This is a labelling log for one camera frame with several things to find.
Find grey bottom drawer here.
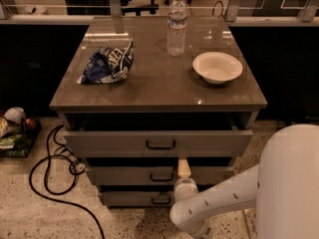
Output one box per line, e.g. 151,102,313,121
99,185,174,208

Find blue crumpled chip bag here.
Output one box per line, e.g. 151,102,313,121
77,40,135,85

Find grey top drawer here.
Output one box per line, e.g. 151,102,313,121
65,113,252,157

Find clear plastic water bottle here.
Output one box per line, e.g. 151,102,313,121
166,0,187,57

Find grey drawer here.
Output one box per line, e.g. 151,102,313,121
65,113,252,157
86,157,233,185
99,185,174,208

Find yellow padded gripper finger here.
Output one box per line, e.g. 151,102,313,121
177,158,191,178

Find white bowl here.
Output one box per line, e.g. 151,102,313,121
192,52,243,85

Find black floor cable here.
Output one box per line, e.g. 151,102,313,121
28,124,106,239

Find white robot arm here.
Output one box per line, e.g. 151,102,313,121
170,124,319,239

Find grey drawer cabinet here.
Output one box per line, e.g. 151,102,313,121
49,15,268,209

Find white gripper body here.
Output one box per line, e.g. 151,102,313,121
173,178,198,202

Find pile of toy items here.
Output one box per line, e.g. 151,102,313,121
0,107,42,158

